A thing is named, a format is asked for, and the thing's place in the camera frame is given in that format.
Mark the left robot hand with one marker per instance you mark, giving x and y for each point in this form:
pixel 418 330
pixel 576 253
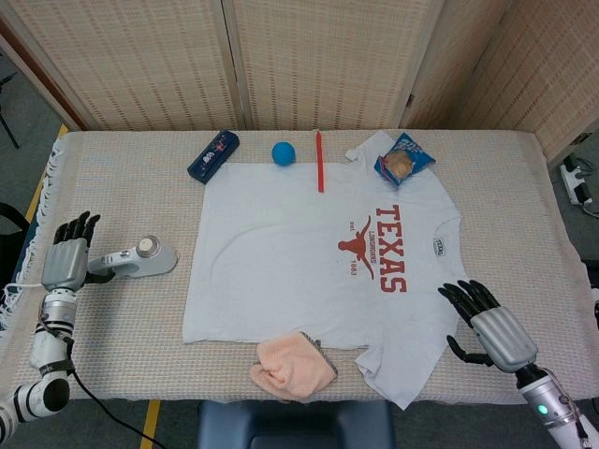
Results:
pixel 65 264

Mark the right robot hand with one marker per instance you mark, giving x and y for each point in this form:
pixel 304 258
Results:
pixel 503 337

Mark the white steam iron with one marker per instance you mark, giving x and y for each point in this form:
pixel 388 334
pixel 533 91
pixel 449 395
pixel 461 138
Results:
pixel 150 262

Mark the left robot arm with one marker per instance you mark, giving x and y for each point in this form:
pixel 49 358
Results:
pixel 47 337

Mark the beige woven tablecloth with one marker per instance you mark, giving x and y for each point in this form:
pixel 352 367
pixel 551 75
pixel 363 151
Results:
pixel 515 234

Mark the black chair leg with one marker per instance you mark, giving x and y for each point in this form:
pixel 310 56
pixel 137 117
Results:
pixel 7 121

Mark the white power strip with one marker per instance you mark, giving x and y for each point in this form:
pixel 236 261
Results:
pixel 578 180

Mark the dark blue rectangular box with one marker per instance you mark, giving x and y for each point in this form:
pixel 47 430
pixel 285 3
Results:
pixel 213 156

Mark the blue snack packet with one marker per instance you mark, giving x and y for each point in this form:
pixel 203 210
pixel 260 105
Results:
pixel 398 163

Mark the peach waffle towel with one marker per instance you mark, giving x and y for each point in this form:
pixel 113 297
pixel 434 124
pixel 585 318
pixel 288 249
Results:
pixel 290 369

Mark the dark blue padded seat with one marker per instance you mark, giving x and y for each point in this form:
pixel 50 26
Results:
pixel 299 425

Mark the white Texas Longhorns T-shirt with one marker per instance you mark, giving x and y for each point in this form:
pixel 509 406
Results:
pixel 290 262

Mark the blue ball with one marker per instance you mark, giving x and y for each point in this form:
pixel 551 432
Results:
pixel 284 154

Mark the red stick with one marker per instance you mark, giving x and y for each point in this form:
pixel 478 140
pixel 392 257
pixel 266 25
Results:
pixel 320 163

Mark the beige woven folding screen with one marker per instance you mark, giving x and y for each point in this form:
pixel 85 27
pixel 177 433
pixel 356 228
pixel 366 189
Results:
pixel 304 61

